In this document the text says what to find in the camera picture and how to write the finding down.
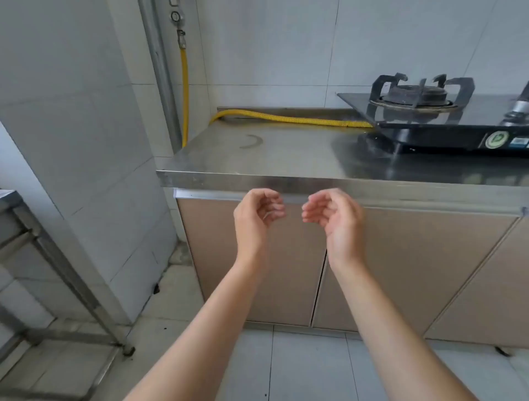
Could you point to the stainless steel counter cabinet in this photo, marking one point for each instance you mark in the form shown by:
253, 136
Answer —
289, 161

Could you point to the gas valve with gauge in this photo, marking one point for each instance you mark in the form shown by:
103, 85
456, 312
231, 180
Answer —
177, 18

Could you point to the black gas stove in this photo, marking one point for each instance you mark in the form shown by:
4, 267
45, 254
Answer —
446, 124

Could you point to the grey vertical pipe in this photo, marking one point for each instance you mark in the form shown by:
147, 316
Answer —
159, 62

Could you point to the person's left fingers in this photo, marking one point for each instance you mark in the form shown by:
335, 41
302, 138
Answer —
273, 206

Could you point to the stainless steel rack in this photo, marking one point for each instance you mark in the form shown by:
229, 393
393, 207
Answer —
49, 281

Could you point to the beige cabinet door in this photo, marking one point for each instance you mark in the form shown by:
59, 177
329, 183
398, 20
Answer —
487, 297
413, 272
264, 268

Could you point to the person's right forearm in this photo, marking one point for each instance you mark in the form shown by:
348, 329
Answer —
392, 330

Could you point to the person's right fingers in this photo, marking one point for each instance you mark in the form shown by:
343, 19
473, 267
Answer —
316, 208

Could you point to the person's left forearm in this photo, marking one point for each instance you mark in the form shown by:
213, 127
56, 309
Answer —
198, 330

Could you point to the person's left hand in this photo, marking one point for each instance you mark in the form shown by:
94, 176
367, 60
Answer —
248, 223

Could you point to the black burner pan support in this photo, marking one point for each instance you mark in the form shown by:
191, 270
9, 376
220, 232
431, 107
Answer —
421, 93

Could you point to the person's right hand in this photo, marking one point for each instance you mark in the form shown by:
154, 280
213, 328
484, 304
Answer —
343, 227

